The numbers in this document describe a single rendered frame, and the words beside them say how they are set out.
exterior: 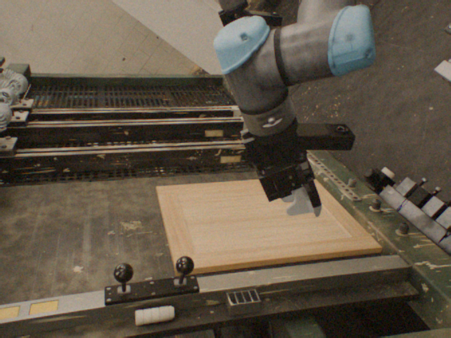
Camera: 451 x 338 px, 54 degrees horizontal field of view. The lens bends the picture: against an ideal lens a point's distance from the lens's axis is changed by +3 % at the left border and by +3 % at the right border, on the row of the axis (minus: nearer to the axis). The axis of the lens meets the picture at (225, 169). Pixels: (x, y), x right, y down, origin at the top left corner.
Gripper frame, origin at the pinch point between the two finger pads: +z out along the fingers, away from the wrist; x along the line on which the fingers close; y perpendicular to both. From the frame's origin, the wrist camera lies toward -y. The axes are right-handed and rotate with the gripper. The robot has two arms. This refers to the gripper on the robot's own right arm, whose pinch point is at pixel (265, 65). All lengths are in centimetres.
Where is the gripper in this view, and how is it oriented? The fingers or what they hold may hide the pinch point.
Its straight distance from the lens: 135.6
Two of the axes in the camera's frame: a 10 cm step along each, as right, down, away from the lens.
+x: 1.3, 5.7, -8.1
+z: 3.8, 7.3, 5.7
